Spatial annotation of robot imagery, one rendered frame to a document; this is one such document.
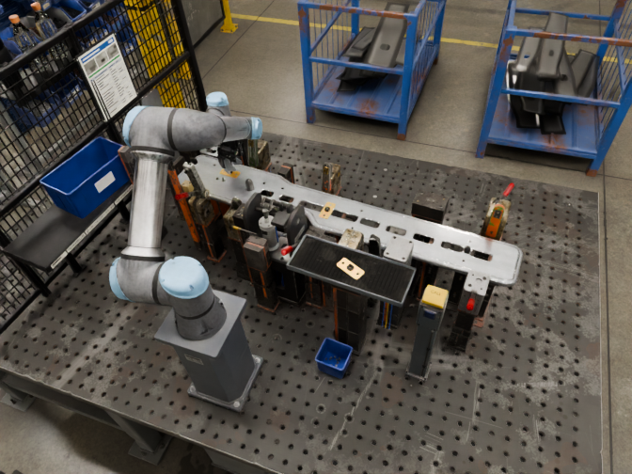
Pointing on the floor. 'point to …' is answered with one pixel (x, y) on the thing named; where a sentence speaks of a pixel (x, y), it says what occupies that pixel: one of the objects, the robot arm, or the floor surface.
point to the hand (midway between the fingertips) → (229, 169)
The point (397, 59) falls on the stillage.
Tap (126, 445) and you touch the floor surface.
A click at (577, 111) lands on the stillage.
